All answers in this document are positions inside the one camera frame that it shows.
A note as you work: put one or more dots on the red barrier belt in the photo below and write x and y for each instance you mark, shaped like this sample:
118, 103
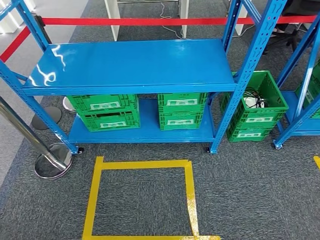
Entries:
15, 44
137, 21

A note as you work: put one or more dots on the white power adapter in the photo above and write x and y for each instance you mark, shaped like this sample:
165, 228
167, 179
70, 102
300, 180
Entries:
251, 101

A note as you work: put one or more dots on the blue metal shelf rack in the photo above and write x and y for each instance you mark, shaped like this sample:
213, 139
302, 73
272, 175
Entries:
130, 63
290, 127

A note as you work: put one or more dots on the person's foot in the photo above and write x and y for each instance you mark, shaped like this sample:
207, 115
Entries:
277, 31

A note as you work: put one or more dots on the white desk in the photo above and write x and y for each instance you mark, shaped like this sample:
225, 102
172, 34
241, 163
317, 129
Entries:
112, 20

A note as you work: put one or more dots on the chrome stanchion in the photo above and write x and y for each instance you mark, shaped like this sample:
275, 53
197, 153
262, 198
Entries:
68, 105
25, 132

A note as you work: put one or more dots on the white desk leg panel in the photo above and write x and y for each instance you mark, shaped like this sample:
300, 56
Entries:
240, 28

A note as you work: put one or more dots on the black office chair base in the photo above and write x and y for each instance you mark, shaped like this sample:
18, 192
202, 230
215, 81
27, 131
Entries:
291, 41

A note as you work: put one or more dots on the yellow floor tape square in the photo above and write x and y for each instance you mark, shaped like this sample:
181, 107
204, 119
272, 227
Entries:
145, 164

